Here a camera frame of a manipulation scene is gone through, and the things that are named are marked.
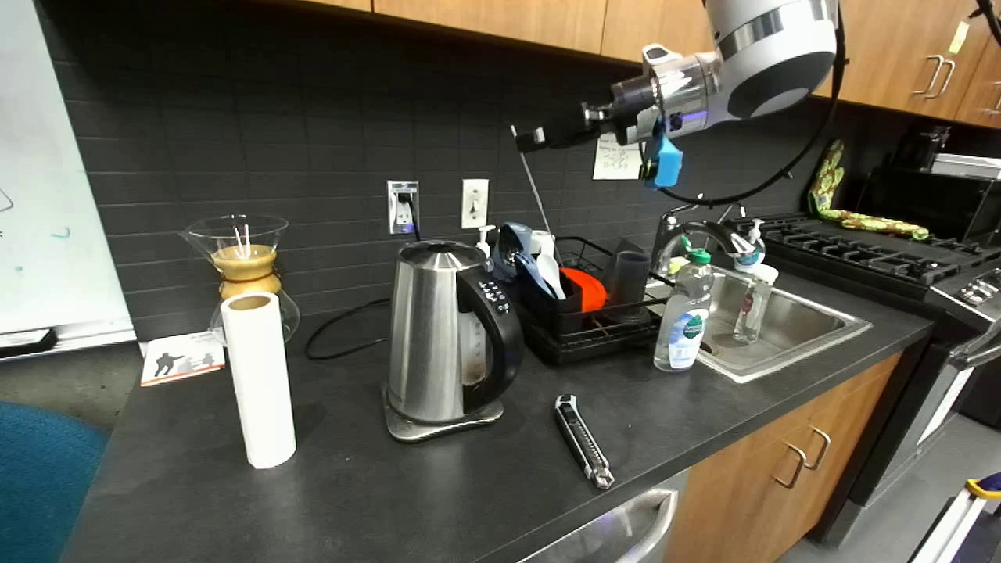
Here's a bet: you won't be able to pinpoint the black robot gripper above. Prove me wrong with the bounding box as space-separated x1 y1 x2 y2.
512 79 657 151

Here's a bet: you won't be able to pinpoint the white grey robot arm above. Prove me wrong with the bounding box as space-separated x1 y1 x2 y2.
512 0 840 151

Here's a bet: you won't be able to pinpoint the blue white cloth in rack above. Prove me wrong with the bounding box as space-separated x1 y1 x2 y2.
491 221 568 301

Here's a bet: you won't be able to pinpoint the orange plate in rack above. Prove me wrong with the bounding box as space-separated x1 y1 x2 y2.
560 264 609 313

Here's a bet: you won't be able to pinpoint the clear dish soap bottle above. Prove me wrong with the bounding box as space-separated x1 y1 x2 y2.
654 246 715 371

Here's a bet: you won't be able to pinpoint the chrome kitchen faucet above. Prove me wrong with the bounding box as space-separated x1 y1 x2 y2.
651 216 767 276

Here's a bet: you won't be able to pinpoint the stainless steel electric kettle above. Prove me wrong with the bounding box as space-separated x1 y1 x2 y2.
382 240 523 442

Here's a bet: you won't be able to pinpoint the stainless steel sink basin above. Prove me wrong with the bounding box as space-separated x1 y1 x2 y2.
698 267 871 385

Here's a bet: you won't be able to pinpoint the yellow green oven mitt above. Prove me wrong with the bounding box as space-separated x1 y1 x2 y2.
805 141 928 240

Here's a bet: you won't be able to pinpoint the glass pour over coffee maker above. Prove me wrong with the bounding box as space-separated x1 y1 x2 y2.
183 211 302 336

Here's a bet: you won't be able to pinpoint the white paper towel roll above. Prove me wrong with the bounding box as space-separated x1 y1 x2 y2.
219 290 296 470

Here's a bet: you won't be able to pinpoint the upper wooden cabinets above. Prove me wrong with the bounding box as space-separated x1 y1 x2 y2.
281 0 1001 129

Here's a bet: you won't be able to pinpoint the wooden cabinets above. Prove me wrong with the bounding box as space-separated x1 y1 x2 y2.
281 0 1001 129
668 353 902 563

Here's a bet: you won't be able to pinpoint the stainless steel dishwasher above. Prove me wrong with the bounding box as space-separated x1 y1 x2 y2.
521 472 687 563

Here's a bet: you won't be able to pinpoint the lower wooden cabinets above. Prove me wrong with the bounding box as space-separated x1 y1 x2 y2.
668 353 902 563

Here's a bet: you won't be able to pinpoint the black gas stove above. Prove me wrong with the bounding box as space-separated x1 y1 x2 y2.
765 220 1001 334

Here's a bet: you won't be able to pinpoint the small printed card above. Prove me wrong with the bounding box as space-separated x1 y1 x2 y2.
140 332 226 388

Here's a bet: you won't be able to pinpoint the white whiteboard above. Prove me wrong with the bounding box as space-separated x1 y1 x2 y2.
0 0 136 350

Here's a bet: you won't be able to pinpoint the blue chair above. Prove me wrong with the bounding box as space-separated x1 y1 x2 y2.
0 404 108 563

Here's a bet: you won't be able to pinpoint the white paper wall note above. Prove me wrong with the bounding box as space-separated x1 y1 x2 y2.
593 135 641 182

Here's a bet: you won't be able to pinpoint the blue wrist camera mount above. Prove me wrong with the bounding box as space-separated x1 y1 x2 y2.
654 135 686 191

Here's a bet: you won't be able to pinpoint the white wall outlet with plug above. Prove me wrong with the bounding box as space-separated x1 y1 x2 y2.
385 182 419 233

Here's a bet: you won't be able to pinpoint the black wire dish rack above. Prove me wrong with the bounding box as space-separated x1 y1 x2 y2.
507 233 663 367

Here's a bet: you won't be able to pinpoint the black kettle power cord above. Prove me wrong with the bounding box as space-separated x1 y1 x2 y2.
302 292 394 367

